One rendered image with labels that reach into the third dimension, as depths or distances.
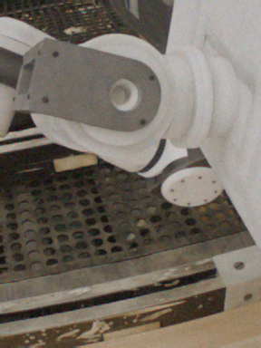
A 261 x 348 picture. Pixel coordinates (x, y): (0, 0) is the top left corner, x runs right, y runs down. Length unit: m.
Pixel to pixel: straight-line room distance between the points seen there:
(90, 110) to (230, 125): 0.11
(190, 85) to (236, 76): 0.03
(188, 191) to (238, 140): 0.38
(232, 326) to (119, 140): 0.56
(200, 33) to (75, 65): 0.14
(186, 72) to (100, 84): 0.08
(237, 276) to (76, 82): 0.57
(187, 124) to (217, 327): 0.52
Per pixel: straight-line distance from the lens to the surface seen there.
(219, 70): 0.37
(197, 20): 0.43
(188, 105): 0.35
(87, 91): 0.30
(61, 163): 1.13
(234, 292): 0.84
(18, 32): 0.65
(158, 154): 0.74
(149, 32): 0.57
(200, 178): 0.72
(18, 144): 1.11
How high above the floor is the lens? 1.56
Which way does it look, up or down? 26 degrees down
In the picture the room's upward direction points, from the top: 70 degrees counter-clockwise
